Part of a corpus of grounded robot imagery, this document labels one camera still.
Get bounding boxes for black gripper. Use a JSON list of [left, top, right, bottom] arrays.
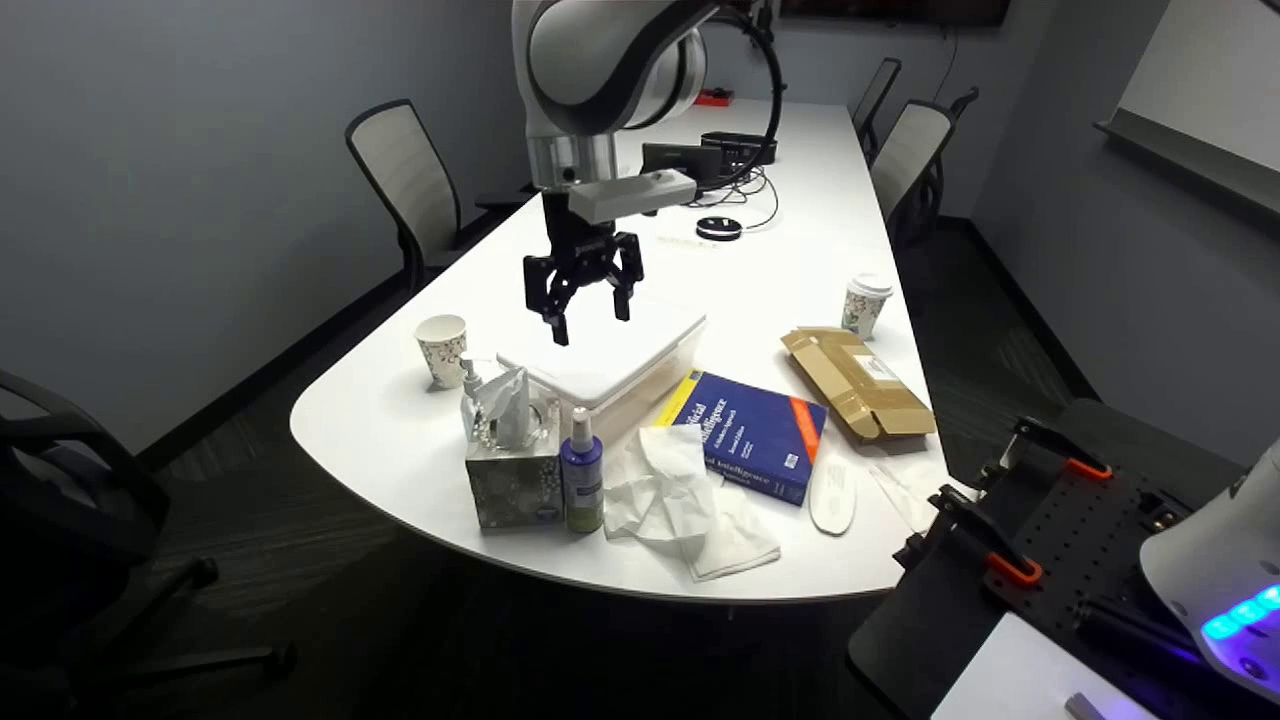
[[520, 188, 647, 347]]

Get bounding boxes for black disc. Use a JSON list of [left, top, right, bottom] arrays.
[[693, 209, 746, 243]]

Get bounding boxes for black tabletop device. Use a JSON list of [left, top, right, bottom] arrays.
[[643, 129, 781, 192]]

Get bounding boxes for blue hardcover textbook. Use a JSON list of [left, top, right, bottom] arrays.
[[669, 370, 831, 507]]

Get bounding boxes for grey patterned tissue box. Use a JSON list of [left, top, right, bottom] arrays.
[[461, 440, 572, 540]]

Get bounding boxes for grey mesh conference chair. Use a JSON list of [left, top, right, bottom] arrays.
[[869, 97, 960, 229], [847, 51, 907, 139], [339, 97, 470, 293]]

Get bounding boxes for white crumpled tissue paper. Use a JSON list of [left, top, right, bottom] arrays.
[[600, 437, 787, 584]]

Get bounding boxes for brown cardboard box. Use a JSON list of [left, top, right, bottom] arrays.
[[777, 323, 941, 450]]

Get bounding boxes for white oval flat object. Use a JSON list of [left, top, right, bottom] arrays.
[[804, 455, 861, 540]]

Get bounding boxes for black orange-tipped clamp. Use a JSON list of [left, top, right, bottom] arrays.
[[996, 411, 1118, 488], [891, 481, 1053, 597]]

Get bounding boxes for black perforated mounting board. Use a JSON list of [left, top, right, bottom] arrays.
[[845, 398, 1280, 720]]

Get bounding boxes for black office chair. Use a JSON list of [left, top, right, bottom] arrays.
[[0, 364, 298, 706]]

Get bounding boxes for white flat panel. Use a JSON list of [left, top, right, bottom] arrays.
[[923, 609, 1169, 720]]

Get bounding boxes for white device with blue light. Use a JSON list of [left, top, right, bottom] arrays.
[[1135, 437, 1280, 707]]

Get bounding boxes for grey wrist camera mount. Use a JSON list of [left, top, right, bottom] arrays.
[[564, 165, 699, 229]]

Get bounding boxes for black table cables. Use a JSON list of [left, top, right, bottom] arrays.
[[714, 169, 790, 240]]

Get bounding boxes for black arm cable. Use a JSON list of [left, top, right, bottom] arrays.
[[714, 5, 790, 169]]

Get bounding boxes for wall whiteboard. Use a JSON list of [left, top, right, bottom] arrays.
[[1095, 0, 1280, 221]]

